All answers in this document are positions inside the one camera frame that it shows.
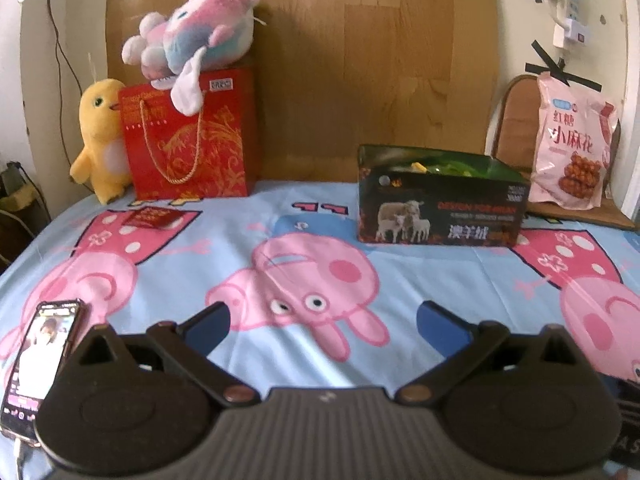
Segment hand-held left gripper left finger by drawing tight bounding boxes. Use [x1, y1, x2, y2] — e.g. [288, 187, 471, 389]
[60, 301, 261, 407]

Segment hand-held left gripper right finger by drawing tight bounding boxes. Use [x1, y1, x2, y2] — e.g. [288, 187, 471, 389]
[395, 300, 598, 405]

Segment black cardboard box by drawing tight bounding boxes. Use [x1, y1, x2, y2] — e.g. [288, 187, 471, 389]
[357, 144, 531, 248]

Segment small green snack packet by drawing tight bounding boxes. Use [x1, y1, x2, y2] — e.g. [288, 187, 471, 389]
[425, 159, 483, 177]

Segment small red packet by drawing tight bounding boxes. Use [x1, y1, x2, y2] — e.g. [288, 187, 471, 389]
[121, 206, 185, 231]

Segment printed cartoon blanket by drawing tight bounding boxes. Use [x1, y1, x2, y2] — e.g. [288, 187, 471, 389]
[0, 180, 640, 480]

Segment smartphone with lit screen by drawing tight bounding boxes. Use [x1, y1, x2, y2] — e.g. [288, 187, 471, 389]
[0, 299, 85, 448]

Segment red gift bag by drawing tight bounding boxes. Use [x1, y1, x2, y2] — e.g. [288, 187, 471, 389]
[120, 66, 258, 200]

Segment yellow plush duck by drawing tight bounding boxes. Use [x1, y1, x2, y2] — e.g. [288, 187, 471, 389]
[69, 77, 132, 206]

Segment brown seat cushion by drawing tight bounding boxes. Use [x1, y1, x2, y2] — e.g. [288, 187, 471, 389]
[491, 74, 640, 232]

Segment dark bedside object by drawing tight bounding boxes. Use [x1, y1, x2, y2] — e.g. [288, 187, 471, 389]
[0, 160, 53, 231]

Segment large pink snack bag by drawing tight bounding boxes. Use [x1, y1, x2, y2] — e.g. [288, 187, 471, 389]
[529, 72, 620, 210]

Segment wooden board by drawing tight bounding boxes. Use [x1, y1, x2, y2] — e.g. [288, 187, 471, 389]
[105, 0, 502, 186]

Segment crossed black tape strips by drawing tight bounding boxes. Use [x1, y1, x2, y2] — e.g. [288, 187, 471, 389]
[525, 40, 601, 88]

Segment pink blue plush toy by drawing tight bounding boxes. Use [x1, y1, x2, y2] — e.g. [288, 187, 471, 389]
[121, 0, 261, 116]

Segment white power strip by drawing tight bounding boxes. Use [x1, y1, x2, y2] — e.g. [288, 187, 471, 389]
[552, 0, 592, 50]

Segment phone charging cable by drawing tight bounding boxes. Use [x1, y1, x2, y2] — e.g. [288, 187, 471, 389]
[14, 437, 31, 480]

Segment thin black wall cable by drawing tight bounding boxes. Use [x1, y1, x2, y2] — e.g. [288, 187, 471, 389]
[45, 0, 98, 186]

